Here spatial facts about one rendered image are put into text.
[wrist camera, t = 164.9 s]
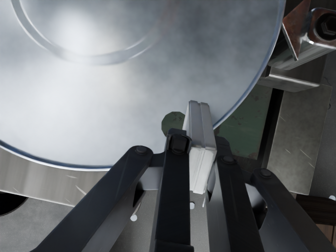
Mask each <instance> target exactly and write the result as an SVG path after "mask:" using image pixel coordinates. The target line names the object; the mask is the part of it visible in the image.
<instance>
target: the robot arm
mask: <svg viewBox="0 0 336 252"><path fill-rule="evenodd" d="M206 188H207V191H206ZM146 190H157V197H156V204H155V211H154V218H153V225H152V232H151V239H150V246H149V252H195V249H194V246H191V220H190V190H191V191H193V193H197V194H203V193H205V191H206V195H205V198H204V201H203V205H202V207H204V206H205V204H206V214H207V227H208V240H209V252H336V248H335V247H334V246H333V245H332V243H331V242H330V241H329V240H328V238H327V237H326V236H325V235H324V234H323V232H322V231H321V230H320V229H319V227H318V226H317V225H316V224H315V222H314V221H313V220H312V219H311V218H310V216H309V215H308V214H307V213H306V211H305V210H304V209H303V208H302V207H301V205H300V204H299V203H298V202H297V200H296V199H295V198H294V197H293V196H292V194H291V193H290V192H289V191H288V189H287V188H286V187H285V186H284V185H283V183H282V182H281V181H280V180H279V178H278V177H277V176H276V175H275V174H274V173H273V172H271V171H270V170H268V169H266V168H260V167H259V168H255V169H253V172H252V173H251V172H249V171H246V170H244V169H241V167H240V163H239V162H238V161H237V160H236V159H235V158H233V155H232V151H231V147H230V144H229V141H228V140H227V139H226V138H225V137H221V136H216V135H214V129H213V124H212V118H211V113H210V107H209V105H208V103H204V102H200V103H198V102H197V101H194V100H190V101H188V105H187V110H186V114H185V118H184V123H183V127H182V129H177V128H170V129H169V130H168V132H167V137H166V142H165V146H164V152H162V153H155V154H153V151H152V150H151V149H150V148H149V147H146V146H143V145H135V146H132V147H130V148H129V149H128V151H127V152H126V153H125V154H124V155H123V156H122V157H121V158H120V159H119V160H118V161H117V162H116V163H115V164H114V165H113V166H112V168H111V169H110V170H109V171H108V172H107V173H106V174H105V175H104V176H103V177H102V178H101V179H100V180H99V181H98V182H97V183H96V185H95V186H94V187H93V188H92V189H91V190H90V191H89V192H88V193H87V194H86V195H85V196H84V197H83V198H82V199H81V201H80V202H79V203H78V204H77V205H76V206H75V207H74V208H73V209H72V210H71V211H70V212H69V213H68V214H67V215H66V216H65V218H64V219H63V220H62V221H61V222H60V223H59V224H58V225H57V226H56V227H55V228H54V229H53V230H52V231H51V232H50V233H49V235H48V236H47V237H46V238H45V239H44V240H43V241H42V242H41V243H40V244H39V245H38V246H37V247H36V248H35V249H33V250H31V251H29V252H109V251H110V250H111V248H112V246H113V245H114V243H115V242H116V240H117V239H118V237H119V235H120V234H121V232H122V231H123V229H124V227H125V226H126V224H127V223H128V221H129V220H130V218H131V216H132V215H133V213H134V212H135V210H136V208H137V207H138V205H139V204H140V202H141V201H142V199H143V197H144V196H145V194H146ZM266 206H267V210H266Z"/></svg>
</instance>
